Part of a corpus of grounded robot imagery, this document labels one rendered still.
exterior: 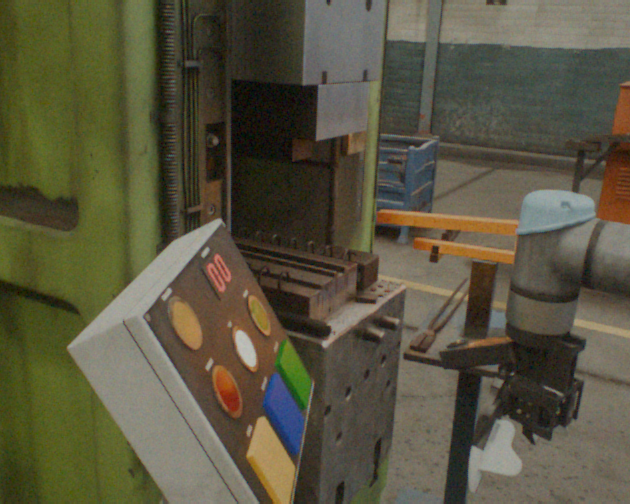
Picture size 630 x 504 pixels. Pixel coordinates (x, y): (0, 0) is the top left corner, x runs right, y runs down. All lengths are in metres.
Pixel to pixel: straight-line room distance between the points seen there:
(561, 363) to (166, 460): 0.43
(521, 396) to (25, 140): 0.90
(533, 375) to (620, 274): 0.17
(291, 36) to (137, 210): 0.37
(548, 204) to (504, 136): 8.25
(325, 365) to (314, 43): 0.57
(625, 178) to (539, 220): 3.94
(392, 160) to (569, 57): 4.21
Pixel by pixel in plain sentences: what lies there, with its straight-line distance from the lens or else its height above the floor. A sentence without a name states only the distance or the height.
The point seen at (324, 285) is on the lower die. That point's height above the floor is 0.99.
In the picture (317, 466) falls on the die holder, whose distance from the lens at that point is 1.35.
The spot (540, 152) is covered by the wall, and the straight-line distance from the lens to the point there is 8.90.
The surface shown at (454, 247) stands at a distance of 1.63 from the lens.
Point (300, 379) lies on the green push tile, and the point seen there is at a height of 1.00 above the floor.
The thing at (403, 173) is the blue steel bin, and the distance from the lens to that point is 4.98.
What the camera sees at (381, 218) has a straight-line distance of 1.38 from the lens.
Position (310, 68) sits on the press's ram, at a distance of 1.13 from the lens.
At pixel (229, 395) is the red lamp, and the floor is 1.09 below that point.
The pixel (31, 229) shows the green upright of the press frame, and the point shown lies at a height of 1.12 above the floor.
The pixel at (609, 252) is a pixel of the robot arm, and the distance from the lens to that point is 0.73.
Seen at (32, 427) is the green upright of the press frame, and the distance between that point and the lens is 1.50.
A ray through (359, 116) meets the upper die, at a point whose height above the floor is 1.30.
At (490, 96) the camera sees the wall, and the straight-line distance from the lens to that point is 8.99.
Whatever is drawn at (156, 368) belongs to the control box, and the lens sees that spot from 0.63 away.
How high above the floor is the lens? 1.44
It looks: 18 degrees down
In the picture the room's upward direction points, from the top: 3 degrees clockwise
